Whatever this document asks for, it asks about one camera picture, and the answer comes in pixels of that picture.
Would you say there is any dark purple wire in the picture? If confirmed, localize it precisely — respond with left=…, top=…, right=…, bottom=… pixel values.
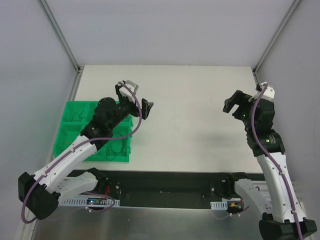
left=104, top=136, right=127, bottom=161

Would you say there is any brown wire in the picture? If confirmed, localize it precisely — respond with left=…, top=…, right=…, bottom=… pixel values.
left=69, top=111, right=85, bottom=123

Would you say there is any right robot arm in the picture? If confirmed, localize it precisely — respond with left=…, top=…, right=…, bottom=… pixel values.
left=223, top=90, right=318, bottom=240

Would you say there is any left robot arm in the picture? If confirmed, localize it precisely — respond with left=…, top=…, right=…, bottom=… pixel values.
left=18, top=96, right=154, bottom=224

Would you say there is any green compartment tray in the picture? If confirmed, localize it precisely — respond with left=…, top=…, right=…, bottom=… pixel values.
left=53, top=101, right=131, bottom=163

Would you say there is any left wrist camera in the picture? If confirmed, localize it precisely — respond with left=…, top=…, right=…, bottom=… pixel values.
left=115, top=80, right=139, bottom=97

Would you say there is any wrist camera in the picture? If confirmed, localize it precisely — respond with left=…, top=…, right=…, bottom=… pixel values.
left=115, top=80, right=139, bottom=97
left=248, top=81, right=275, bottom=102

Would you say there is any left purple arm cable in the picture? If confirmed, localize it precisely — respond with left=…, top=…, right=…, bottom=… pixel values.
left=21, top=81, right=143, bottom=224

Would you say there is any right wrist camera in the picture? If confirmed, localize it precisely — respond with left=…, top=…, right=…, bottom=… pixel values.
left=248, top=81, right=275, bottom=102

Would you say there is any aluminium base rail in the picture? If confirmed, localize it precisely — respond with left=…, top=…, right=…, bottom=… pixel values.
left=254, top=181, right=305, bottom=203

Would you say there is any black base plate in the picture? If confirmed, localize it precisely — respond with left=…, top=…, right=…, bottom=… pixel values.
left=82, top=169, right=253, bottom=208

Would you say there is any right white cable duct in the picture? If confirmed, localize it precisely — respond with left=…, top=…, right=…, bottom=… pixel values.
left=210, top=201, right=228, bottom=211

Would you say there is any white cable duct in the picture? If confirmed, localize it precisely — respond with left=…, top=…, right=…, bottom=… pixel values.
left=59, top=196, right=120, bottom=208
left=210, top=201, right=228, bottom=211

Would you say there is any left white cable duct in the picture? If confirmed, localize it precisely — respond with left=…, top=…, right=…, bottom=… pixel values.
left=59, top=196, right=120, bottom=208

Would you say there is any left aluminium frame post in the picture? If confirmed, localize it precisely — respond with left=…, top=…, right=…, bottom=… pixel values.
left=37, top=0, right=81, bottom=73

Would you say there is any aluminium frame post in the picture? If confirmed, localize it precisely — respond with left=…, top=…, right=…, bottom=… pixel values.
left=37, top=0, right=81, bottom=73
left=252, top=0, right=303, bottom=76

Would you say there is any right aluminium frame post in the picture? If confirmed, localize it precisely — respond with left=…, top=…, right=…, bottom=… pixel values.
left=252, top=0, right=303, bottom=76

